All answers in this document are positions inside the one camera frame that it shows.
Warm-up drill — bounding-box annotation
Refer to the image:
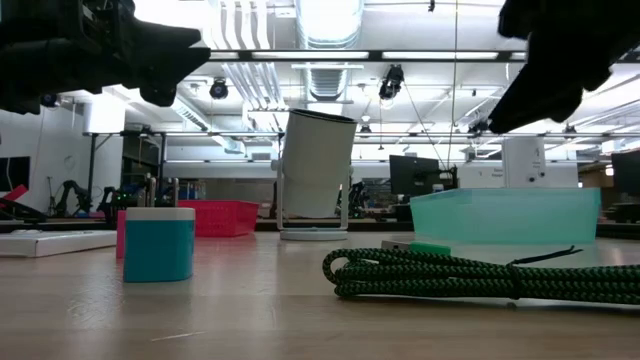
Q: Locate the black computer monitor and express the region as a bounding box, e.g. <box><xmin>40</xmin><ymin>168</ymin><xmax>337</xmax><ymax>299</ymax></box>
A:
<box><xmin>388</xmin><ymin>154</ymin><xmax>442</xmax><ymax>199</ymax></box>
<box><xmin>610</xmin><ymin>149</ymin><xmax>640</xmax><ymax>197</ymax></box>

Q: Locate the small red cube box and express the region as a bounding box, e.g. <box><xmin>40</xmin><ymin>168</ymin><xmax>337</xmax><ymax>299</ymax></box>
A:
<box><xmin>115</xmin><ymin>209</ymin><xmax>127</xmax><ymax>260</ymax></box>

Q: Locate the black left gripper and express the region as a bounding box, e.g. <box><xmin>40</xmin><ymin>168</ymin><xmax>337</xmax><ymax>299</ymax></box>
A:
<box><xmin>0</xmin><ymin>0</ymin><xmax>212</xmax><ymax>116</ymax></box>

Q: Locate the white pillar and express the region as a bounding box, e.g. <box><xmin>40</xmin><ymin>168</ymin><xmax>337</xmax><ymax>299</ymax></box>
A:
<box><xmin>501</xmin><ymin>135</ymin><xmax>547</xmax><ymax>190</ymax></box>

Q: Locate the green black braided cable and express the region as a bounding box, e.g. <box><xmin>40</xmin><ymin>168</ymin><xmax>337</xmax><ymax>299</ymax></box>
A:
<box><xmin>322</xmin><ymin>241</ymin><xmax>640</xmax><ymax>306</ymax></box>

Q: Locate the black overhead camera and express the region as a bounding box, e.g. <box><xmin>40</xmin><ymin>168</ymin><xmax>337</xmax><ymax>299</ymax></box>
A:
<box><xmin>378</xmin><ymin>63</ymin><xmax>405</xmax><ymax>101</ymax></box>

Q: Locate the blue and white charger cube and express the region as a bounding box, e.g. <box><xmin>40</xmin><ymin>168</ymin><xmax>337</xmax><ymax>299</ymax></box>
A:
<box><xmin>123</xmin><ymin>207</ymin><xmax>196</xmax><ymax>284</ymax></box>

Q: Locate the translucent green plastic bin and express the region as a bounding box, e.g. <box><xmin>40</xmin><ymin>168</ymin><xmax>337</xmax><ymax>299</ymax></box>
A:
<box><xmin>409</xmin><ymin>187</ymin><xmax>602</xmax><ymax>246</ymax></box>

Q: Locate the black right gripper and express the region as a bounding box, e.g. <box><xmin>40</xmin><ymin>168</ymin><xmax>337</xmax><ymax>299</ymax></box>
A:
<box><xmin>487</xmin><ymin>0</ymin><xmax>640</xmax><ymax>135</ymax></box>

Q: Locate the white cylindrical desk lamp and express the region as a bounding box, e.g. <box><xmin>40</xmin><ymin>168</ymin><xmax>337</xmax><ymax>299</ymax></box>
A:
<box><xmin>276</xmin><ymin>108</ymin><xmax>359</xmax><ymax>242</ymax></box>

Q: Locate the black round ceiling fixture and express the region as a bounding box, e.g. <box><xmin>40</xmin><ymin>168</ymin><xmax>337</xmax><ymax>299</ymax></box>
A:
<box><xmin>209</xmin><ymin>77</ymin><xmax>230</xmax><ymax>101</ymax></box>

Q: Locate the red bar piece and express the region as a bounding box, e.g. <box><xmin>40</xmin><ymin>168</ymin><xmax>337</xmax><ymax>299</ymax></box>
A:
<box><xmin>0</xmin><ymin>183</ymin><xmax>30</xmax><ymax>204</ymax></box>

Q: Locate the white box with tool picture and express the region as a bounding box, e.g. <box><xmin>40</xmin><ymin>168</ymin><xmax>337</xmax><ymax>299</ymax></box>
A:
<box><xmin>0</xmin><ymin>229</ymin><xmax>118</xmax><ymax>259</ymax></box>

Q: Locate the red mesh basket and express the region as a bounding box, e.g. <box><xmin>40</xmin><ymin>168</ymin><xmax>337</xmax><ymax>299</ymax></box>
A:
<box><xmin>177</xmin><ymin>199</ymin><xmax>260</xmax><ymax>238</ymax></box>

